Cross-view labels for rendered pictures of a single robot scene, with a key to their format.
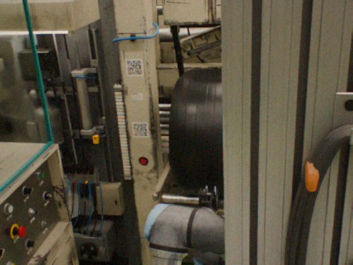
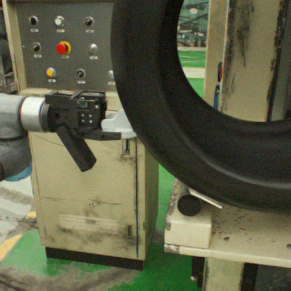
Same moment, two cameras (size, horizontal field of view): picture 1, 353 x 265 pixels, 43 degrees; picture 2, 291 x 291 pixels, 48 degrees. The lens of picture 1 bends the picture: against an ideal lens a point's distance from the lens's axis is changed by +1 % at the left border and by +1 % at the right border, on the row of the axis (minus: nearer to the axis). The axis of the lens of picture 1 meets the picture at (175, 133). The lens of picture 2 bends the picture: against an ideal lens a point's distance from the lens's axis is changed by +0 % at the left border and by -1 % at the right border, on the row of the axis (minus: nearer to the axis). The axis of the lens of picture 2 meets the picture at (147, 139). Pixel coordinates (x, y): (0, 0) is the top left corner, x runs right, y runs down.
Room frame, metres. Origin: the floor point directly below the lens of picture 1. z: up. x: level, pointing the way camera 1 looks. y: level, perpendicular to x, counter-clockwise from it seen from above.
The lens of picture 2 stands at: (1.63, -0.76, 1.25)
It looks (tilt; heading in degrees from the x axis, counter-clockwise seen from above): 23 degrees down; 88
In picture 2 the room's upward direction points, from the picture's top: straight up
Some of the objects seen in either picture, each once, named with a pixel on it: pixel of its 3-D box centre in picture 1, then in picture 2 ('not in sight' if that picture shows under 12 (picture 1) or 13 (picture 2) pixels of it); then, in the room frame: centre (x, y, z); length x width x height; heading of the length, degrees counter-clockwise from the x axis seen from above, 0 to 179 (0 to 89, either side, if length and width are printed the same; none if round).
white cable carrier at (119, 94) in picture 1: (125, 132); not in sight; (1.93, 0.23, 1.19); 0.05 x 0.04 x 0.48; 167
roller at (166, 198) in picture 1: (197, 199); (194, 164); (1.77, -0.08, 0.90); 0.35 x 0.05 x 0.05; 77
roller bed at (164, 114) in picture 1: (171, 125); not in sight; (2.32, 0.02, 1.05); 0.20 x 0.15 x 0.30; 77
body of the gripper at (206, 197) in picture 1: (207, 204); (76, 114); (1.51, -0.11, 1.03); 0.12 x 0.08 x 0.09; 167
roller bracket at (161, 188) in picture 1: (165, 182); not in sight; (1.94, 0.06, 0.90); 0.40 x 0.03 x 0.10; 167
